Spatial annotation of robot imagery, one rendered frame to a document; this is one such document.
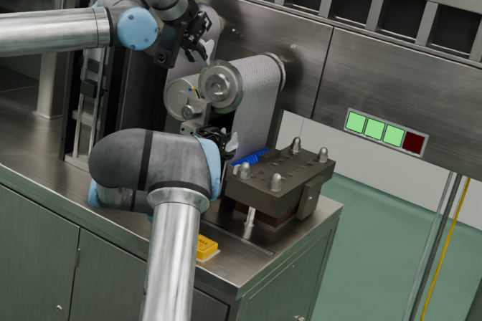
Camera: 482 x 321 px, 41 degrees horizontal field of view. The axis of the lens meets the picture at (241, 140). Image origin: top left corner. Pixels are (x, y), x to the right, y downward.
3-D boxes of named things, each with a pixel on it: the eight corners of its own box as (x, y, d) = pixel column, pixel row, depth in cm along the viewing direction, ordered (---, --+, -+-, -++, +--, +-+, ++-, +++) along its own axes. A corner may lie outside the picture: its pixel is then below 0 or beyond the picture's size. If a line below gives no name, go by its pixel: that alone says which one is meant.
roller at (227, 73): (197, 100, 181) (204, 61, 177) (244, 87, 202) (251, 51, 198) (232, 113, 176) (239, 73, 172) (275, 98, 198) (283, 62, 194)
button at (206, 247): (178, 249, 162) (180, 241, 161) (194, 240, 167) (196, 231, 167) (201, 261, 159) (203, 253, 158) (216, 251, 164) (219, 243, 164)
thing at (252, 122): (223, 169, 183) (236, 108, 177) (262, 150, 203) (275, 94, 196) (224, 170, 183) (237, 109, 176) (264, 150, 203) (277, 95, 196)
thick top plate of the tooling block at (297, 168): (224, 195, 179) (228, 175, 177) (287, 160, 213) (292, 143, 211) (273, 217, 173) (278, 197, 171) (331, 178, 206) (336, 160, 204)
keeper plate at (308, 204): (295, 217, 189) (304, 184, 185) (310, 207, 197) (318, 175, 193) (303, 221, 188) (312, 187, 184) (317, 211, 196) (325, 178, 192)
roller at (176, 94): (160, 112, 189) (166, 73, 185) (208, 98, 210) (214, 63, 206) (193, 125, 184) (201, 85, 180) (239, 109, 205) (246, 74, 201)
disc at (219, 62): (194, 104, 183) (202, 53, 178) (194, 103, 183) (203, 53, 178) (237, 120, 176) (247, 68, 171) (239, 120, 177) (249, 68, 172)
